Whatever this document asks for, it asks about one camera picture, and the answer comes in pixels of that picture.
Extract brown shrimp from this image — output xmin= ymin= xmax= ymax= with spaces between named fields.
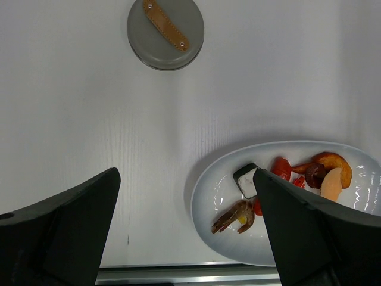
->
xmin=211 ymin=200 xmax=255 ymax=234

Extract fried orange tempura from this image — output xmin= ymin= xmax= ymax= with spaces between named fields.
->
xmin=291 ymin=151 xmax=352 ymax=189

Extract pale pink salmon slice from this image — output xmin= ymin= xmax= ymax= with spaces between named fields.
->
xmin=320 ymin=167 xmax=342 ymax=202

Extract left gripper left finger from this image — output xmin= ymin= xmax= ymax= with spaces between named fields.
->
xmin=1 ymin=167 xmax=121 ymax=285

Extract white oval plate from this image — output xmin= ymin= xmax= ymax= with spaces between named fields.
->
xmin=190 ymin=140 xmax=380 ymax=267

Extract black and white sushi piece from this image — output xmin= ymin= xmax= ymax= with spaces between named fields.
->
xmin=233 ymin=163 xmax=258 ymax=200

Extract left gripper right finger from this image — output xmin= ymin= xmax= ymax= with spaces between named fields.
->
xmin=253 ymin=168 xmax=380 ymax=285

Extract red white crab stick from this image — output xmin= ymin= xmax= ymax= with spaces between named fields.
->
xmin=293 ymin=176 xmax=305 ymax=189

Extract red sausage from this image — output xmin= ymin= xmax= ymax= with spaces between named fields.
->
xmin=253 ymin=157 xmax=291 ymax=216

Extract aluminium mounting rail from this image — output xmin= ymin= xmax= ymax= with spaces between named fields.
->
xmin=95 ymin=264 xmax=282 ymax=285

